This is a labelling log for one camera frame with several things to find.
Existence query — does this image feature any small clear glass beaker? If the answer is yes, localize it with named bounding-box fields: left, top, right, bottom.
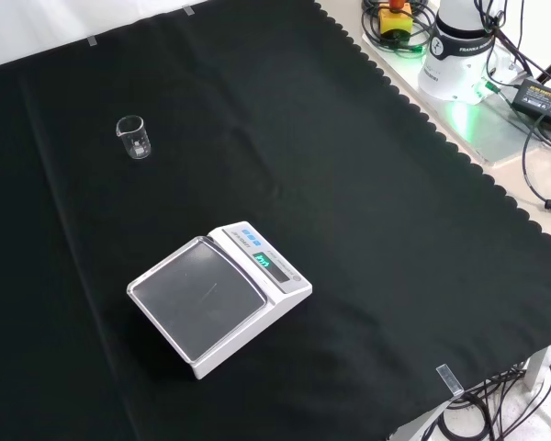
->
left=115, top=115, right=152, bottom=161

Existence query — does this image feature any black scalloped table cloth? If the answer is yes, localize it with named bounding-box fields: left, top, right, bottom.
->
left=0, top=0, right=551, bottom=441

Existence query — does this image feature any white electronic balance steel pan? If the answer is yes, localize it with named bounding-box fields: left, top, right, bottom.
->
left=126, top=220, right=313, bottom=380

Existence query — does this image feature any yellow emergency stop button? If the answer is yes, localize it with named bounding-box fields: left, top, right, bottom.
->
left=378, top=0, right=414, bottom=40

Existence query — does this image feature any clear tape strip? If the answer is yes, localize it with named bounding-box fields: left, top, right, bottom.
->
left=435, top=364, right=465, bottom=397

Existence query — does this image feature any black power adapter brick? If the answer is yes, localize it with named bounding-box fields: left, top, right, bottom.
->
left=512, top=77, right=551, bottom=130

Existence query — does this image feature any grey metal table leg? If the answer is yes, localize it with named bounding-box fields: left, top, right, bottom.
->
left=524, top=345, right=551, bottom=392

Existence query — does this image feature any pale metal base plate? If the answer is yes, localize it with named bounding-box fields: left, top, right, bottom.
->
left=361, top=31, right=551, bottom=167

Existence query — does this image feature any black adapter power cable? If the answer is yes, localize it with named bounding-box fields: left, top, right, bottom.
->
left=521, top=112, right=551, bottom=213

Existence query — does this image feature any black floor cable bundle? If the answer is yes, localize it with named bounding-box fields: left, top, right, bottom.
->
left=438, top=360, right=551, bottom=441

